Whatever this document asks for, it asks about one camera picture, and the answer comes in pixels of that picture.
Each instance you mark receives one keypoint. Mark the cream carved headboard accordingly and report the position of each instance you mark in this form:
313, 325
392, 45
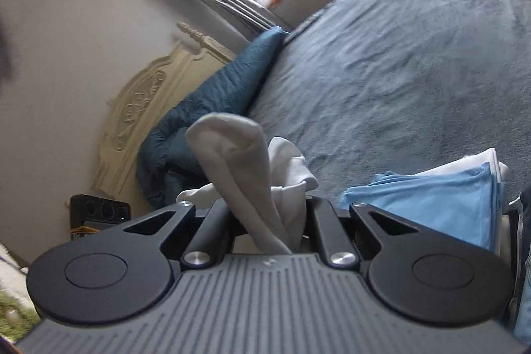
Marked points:
141, 105

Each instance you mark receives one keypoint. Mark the white shirt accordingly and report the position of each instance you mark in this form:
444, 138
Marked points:
244, 171

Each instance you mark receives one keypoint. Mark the blue folded cloth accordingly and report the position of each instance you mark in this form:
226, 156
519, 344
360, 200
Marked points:
439, 200

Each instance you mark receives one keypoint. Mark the black speaker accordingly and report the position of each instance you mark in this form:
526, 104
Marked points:
99, 211

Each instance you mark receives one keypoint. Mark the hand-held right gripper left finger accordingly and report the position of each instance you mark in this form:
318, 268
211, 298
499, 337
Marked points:
220, 218

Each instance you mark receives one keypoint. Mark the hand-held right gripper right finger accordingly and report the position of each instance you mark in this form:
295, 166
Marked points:
320, 218

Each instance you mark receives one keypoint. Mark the teal duvet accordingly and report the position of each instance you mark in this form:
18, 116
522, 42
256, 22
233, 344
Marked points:
215, 97

